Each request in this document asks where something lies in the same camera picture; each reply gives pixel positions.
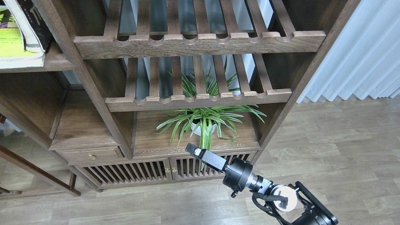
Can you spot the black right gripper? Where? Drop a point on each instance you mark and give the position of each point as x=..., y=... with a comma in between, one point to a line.
x=236, y=173

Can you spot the dark maroon book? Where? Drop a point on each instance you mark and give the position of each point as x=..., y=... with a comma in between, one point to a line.
x=36, y=33

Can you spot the yellow green book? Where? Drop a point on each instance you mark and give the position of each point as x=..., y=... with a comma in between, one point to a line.
x=12, y=47

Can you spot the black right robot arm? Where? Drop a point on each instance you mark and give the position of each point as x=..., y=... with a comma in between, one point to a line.
x=267, y=196

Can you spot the green spider plant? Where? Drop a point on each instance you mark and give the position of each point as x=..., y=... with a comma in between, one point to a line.
x=221, y=115

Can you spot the dark wooden bookshelf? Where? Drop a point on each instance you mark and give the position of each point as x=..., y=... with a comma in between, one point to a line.
x=103, y=91

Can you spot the brass drawer knob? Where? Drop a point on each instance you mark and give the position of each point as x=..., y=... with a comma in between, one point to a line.
x=92, y=157

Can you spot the white pleated curtain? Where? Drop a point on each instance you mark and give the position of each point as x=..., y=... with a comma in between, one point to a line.
x=364, y=61

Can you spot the dark wooden side frame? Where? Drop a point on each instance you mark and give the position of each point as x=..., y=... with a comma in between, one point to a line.
x=55, y=184

